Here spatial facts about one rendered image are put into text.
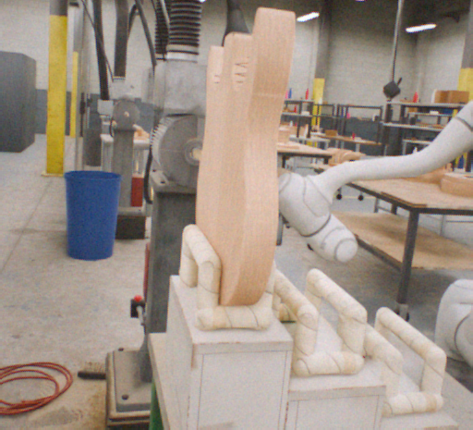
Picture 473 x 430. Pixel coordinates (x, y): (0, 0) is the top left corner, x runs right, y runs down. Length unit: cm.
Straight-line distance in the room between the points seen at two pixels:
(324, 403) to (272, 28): 54
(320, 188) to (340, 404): 66
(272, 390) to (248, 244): 24
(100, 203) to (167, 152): 270
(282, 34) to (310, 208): 78
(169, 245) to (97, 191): 245
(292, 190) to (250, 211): 70
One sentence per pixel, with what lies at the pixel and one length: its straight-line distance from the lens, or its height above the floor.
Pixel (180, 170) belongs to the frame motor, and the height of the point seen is 118.
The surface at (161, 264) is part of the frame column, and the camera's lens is 199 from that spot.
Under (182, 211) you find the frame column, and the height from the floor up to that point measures 101.
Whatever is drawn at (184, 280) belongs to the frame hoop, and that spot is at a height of 111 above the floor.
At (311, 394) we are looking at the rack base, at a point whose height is 101.
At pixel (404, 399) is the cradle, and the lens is 93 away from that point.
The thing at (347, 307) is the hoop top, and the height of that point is 113.
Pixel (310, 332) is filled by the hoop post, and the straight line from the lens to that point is 80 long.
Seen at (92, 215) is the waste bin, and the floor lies 41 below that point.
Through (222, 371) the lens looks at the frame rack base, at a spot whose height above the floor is 106.
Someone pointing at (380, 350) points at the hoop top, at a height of 104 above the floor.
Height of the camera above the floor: 142
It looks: 10 degrees down
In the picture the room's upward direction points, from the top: 5 degrees clockwise
